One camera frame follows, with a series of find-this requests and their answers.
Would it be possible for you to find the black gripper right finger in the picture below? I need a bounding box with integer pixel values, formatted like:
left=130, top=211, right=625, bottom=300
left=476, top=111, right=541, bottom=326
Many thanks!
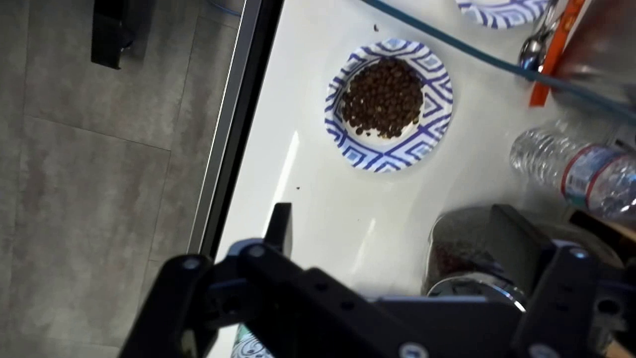
left=492, top=203, right=636, bottom=358

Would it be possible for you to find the blue cable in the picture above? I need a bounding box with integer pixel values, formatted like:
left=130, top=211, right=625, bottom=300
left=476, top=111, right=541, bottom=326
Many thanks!
left=360, top=0, right=636, bottom=125

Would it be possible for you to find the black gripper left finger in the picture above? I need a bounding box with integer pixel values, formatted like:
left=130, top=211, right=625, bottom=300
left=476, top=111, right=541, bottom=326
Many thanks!
left=118, top=201, right=414, bottom=358

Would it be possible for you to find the orange handled metal spoon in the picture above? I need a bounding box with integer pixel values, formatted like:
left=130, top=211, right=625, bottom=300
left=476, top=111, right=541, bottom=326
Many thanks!
left=519, top=0, right=589, bottom=109

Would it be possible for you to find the stainless steel undercounter appliance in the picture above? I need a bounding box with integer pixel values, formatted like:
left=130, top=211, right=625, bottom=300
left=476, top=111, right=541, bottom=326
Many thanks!
left=188, top=0, right=287, bottom=259

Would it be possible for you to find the blue paper plate with beans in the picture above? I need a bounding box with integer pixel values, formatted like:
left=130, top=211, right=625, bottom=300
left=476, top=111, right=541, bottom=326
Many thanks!
left=323, top=38, right=458, bottom=177

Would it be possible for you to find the stainless steel tin box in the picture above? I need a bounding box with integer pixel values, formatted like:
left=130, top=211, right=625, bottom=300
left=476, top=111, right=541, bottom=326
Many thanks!
left=555, top=0, right=636, bottom=101

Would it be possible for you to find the clear plastic water bottle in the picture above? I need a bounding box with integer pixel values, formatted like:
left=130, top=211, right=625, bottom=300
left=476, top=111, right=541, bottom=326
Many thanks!
left=510, top=117, right=636, bottom=225

